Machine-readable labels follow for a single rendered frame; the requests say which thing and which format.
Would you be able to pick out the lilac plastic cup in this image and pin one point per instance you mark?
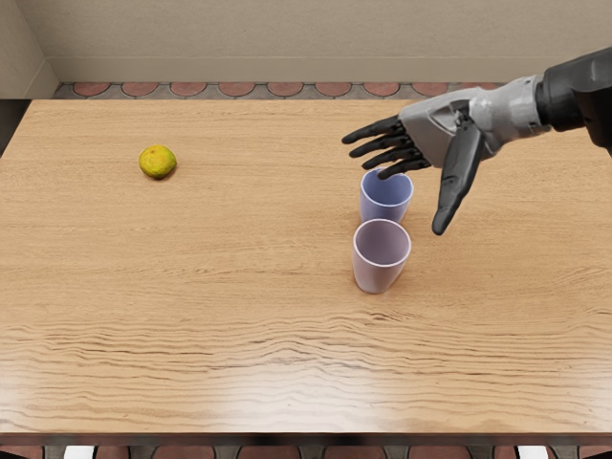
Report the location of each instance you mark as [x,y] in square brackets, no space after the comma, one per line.
[378,268]

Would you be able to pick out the yellow-green citrus fruit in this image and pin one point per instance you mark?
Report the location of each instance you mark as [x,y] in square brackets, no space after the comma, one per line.
[157,162]

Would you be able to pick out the blue plastic cup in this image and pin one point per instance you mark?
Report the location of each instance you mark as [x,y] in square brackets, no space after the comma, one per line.
[388,198]

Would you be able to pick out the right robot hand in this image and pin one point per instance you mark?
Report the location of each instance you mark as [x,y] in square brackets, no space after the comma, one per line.
[430,129]

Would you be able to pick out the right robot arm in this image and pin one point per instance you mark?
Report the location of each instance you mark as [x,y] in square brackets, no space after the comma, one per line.
[578,91]

